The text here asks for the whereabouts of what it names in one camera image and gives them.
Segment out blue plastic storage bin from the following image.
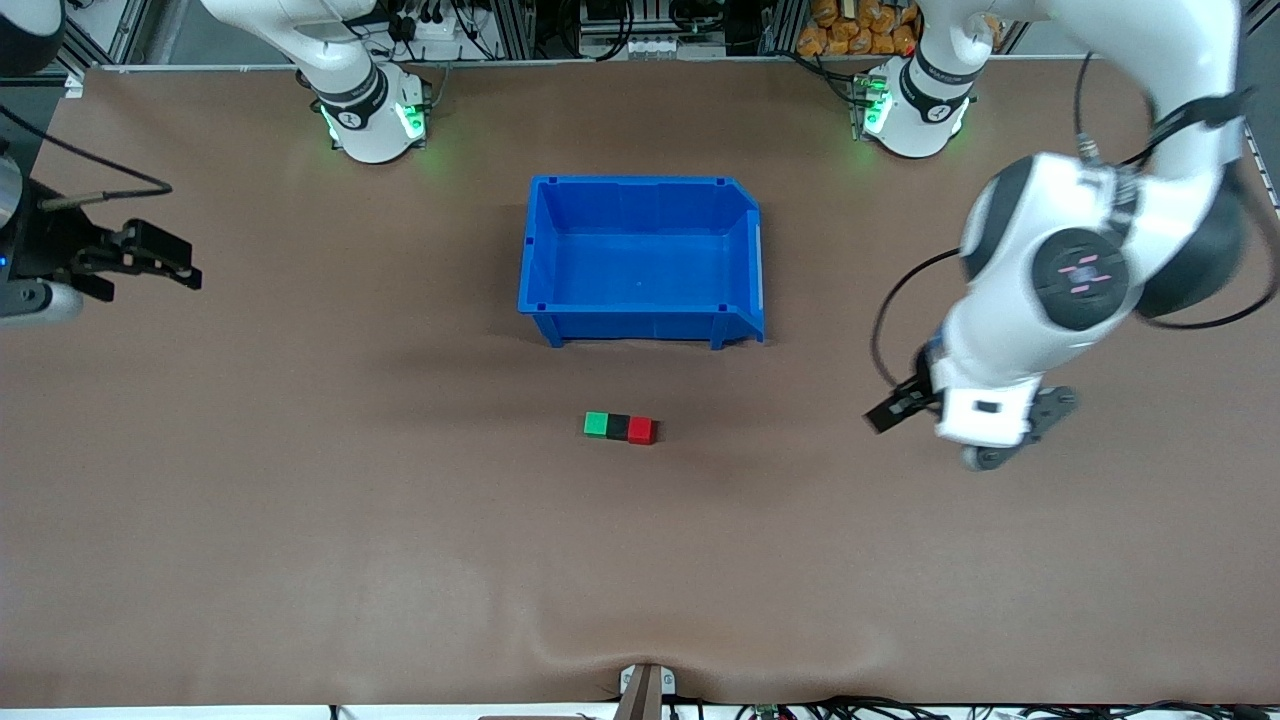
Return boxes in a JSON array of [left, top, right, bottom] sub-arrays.
[[517, 176, 767, 350]]

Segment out white power strip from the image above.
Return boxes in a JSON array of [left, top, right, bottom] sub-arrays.
[[395, 5, 486, 43]]

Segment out orange packaged items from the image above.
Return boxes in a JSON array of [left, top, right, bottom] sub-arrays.
[[797, 0, 923, 58]]

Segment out metal table clamp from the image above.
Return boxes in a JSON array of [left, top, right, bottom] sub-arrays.
[[619, 663, 677, 720]]

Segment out white terminal strip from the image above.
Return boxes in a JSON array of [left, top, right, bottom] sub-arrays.
[[580, 35, 716, 59]]

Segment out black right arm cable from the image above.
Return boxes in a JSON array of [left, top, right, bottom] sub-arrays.
[[0, 104, 174, 212]]

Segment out black cable bundle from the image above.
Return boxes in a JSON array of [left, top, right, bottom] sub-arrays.
[[735, 697, 1280, 720]]

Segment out aluminium frame post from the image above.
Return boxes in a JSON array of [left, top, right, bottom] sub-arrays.
[[487, 0, 536, 59], [757, 0, 806, 56]]

